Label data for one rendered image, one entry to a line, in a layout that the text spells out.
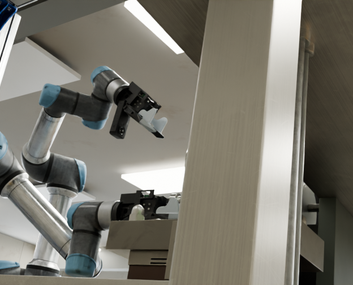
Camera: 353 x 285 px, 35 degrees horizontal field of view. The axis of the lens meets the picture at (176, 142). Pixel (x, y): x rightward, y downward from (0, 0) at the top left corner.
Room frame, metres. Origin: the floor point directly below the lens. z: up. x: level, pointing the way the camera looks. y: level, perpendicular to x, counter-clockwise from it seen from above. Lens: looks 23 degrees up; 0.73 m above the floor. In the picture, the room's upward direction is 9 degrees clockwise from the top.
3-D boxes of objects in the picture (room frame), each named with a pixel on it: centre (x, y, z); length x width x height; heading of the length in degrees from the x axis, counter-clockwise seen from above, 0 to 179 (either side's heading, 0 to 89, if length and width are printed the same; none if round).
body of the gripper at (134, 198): (1.35, 0.06, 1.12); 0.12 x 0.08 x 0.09; 56
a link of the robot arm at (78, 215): (1.44, 0.19, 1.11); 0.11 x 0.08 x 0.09; 56
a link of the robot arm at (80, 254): (1.46, 0.19, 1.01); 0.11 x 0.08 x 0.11; 179
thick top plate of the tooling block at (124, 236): (1.10, -0.10, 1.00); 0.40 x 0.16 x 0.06; 56
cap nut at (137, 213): (1.15, 0.06, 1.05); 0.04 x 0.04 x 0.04
